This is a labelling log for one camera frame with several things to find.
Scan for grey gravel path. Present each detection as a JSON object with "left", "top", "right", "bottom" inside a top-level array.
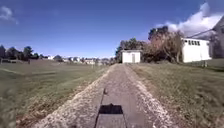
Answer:
[{"left": 32, "top": 63, "right": 181, "bottom": 128}]

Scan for small white shed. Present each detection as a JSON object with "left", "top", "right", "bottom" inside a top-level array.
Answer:
[{"left": 121, "top": 49, "right": 142, "bottom": 65}]

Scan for row of distant houses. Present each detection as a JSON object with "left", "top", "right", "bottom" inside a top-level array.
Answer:
[{"left": 46, "top": 55, "right": 116, "bottom": 66}]

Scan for group of trees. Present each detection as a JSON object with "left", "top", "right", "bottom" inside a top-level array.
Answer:
[{"left": 114, "top": 25, "right": 185, "bottom": 64}]

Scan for green grass field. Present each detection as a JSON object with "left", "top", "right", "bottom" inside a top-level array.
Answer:
[{"left": 0, "top": 59, "right": 112, "bottom": 128}]

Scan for grass verge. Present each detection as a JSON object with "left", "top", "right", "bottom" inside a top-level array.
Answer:
[{"left": 127, "top": 58, "right": 224, "bottom": 128}]

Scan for white building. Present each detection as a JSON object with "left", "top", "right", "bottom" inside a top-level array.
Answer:
[{"left": 180, "top": 37, "right": 212, "bottom": 64}]

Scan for row of distant trees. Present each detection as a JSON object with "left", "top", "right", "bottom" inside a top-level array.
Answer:
[{"left": 0, "top": 44, "right": 64, "bottom": 63}]

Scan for grey building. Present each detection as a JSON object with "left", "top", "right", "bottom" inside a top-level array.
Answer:
[{"left": 209, "top": 15, "right": 224, "bottom": 60}]

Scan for overhead wires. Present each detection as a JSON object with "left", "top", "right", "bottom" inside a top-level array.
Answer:
[{"left": 185, "top": 28, "right": 216, "bottom": 40}]

